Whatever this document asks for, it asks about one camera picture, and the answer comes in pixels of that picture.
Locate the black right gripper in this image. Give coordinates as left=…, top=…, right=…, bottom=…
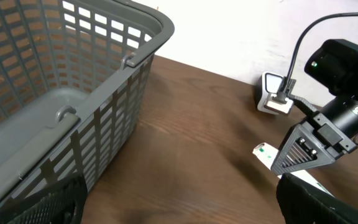
left=270, top=95, right=358, bottom=175

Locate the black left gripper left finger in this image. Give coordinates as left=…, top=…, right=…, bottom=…
left=0, top=172, right=88, bottom=224

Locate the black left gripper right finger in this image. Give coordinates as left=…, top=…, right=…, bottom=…
left=276, top=173, right=358, bottom=224

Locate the white barcode scanner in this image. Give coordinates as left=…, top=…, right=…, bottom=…
left=254, top=72, right=283, bottom=115

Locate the grey plastic mesh basket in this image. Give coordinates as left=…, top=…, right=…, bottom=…
left=0, top=0, right=175, bottom=210

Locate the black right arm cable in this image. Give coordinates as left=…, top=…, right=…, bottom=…
left=278, top=12, right=358, bottom=97

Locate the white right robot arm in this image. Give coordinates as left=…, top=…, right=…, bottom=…
left=271, top=39, right=358, bottom=175

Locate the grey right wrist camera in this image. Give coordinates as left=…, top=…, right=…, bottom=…
left=264, top=93, right=294, bottom=115

